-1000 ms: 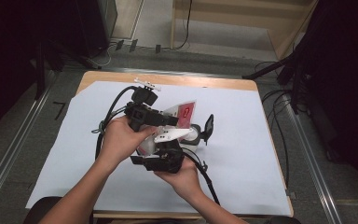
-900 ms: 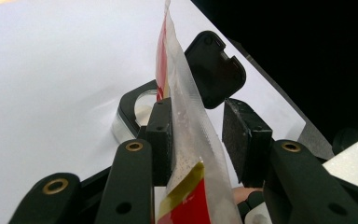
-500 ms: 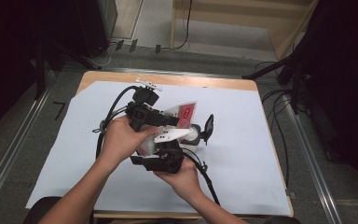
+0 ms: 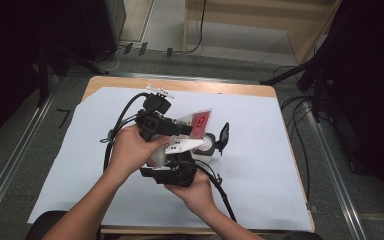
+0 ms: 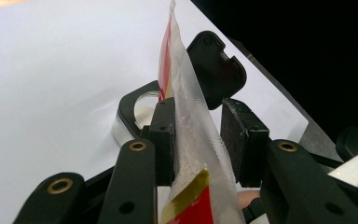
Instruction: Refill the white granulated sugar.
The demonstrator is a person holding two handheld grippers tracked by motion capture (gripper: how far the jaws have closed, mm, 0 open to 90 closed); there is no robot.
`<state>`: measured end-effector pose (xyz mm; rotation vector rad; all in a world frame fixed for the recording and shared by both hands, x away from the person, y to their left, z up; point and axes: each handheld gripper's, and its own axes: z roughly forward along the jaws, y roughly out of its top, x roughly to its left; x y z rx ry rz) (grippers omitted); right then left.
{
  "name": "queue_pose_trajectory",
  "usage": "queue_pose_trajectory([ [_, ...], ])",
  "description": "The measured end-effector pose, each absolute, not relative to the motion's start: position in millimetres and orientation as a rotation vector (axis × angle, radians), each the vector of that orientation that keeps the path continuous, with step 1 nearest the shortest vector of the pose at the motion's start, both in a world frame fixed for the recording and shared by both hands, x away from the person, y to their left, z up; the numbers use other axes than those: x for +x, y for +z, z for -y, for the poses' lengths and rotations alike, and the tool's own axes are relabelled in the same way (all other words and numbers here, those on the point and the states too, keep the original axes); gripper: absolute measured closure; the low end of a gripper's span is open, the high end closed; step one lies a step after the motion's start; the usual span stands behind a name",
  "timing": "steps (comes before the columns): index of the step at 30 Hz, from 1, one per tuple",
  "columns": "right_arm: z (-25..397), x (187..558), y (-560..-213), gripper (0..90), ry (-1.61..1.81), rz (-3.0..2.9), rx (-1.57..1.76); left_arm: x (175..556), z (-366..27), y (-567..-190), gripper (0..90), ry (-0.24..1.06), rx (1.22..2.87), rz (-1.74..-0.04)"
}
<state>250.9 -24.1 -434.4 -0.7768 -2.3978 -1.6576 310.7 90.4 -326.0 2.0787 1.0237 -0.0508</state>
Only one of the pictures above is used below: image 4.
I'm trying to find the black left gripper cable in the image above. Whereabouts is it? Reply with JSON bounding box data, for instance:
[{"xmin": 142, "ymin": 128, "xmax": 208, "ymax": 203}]
[{"xmin": 102, "ymin": 92, "xmax": 149, "ymax": 173}]

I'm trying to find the white table sheet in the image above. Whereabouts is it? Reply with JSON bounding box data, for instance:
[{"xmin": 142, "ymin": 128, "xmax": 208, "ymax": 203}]
[{"xmin": 27, "ymin": 86, "xmax": 314, "ymax": 233}]

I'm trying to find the person's right hand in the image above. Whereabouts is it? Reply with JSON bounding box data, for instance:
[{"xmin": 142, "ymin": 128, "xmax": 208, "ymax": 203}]
[{"xmin": 164, "ymin": 169, "xmax": 216, "ymax": 218}]

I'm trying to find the light wooden shelf frame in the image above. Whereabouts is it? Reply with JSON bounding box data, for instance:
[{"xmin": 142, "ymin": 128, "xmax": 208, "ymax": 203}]
[{"xmin": 182, "ymin": 0, "xmax": 344, "ymax": 65}]

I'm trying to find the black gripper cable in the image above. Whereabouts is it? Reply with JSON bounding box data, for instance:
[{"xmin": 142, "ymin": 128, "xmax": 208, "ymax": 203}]
[
  {"xmin": 102, "ymin": 92, "xmax": 149, "ymax": 173},
  {"xmin": 193, "ymin": 161, "xmax": 238, "ymax": 224}
]

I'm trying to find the dark rounded object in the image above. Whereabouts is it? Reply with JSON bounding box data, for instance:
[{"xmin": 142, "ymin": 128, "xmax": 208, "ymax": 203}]
[
  {"xmin": 282, "ymin": 231, "xmax": 325, "ymax": 240},
  {"xmin": 24, "ymin": 209, "xmax": 69, "ymax": 240}
]

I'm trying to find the black hanging cable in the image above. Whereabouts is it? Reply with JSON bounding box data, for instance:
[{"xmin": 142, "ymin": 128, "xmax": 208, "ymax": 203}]
[{"xmin": 182, "ymin": 0, "xmax": 208, "ymax": 55}]

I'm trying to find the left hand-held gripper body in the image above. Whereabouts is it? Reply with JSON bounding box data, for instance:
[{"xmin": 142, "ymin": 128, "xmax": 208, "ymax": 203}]
[{"xmin": 135, "ymin": 84, "xmax": 176, "ymax": 142}]

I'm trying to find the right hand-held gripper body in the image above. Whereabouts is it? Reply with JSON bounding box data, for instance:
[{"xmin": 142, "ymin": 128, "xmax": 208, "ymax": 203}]
[{"xmin": 139, "ymin": 138, "xmax": 208, "ymax": 188}]

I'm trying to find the black stand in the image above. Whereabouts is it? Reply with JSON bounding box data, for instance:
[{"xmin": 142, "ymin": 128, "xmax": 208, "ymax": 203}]
[{"xmin": 259, "ymin": 56, "xmax": 324, "ymax": 123}]

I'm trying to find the white floor cable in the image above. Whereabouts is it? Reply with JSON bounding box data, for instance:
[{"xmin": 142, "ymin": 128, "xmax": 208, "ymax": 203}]
[{"xmin": 91, "ymin": 46, "xmax": 125, "ymax": 73}]

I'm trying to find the clear spray bottle black trigger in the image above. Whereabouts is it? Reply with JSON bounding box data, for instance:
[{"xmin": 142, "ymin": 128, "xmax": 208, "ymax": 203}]
[{"xmin": 193, "ymin": 122, "xmax": 230, "ymax": 164}]

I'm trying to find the black floor cable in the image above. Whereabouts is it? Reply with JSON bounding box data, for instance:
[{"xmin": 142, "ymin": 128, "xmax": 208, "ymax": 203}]
[{"xmin": 273, "ymin": 64, "xmax": 314, "ymax": 203}]

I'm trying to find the person's left hand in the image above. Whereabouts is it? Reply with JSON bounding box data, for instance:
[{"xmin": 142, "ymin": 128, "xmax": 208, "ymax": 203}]
[{"xmin": 104, "ymin": 123, "xmax": 171, "ymax": 183}]

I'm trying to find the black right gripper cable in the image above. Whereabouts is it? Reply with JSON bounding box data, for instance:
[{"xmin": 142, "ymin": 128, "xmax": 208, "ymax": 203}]
[{"xmin": 193, "ymin": 161, "xmax": 238, "ymax": 224}]

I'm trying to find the white red refill pouch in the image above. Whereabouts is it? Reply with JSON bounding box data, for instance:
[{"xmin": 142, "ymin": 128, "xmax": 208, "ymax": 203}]
[{"xmin": 146, "ymin": 108, "xmax": 213, "ymax": 168}]

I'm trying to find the black curtain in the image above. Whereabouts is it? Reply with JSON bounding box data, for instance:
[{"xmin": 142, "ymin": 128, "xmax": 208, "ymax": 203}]
[{"xmin": 313, "ymin": 0, "xmax": 384, "ymax": 218}]

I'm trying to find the metal floor rail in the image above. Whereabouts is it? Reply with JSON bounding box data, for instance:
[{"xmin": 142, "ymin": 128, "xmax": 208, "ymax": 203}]
[
  {"xmin": 0, "ymin": 74, "xmax": 66, "ymax": 234},
  {"xmin": 306, "ymin": 106, "xmax": 369, "ymax": 240}
]

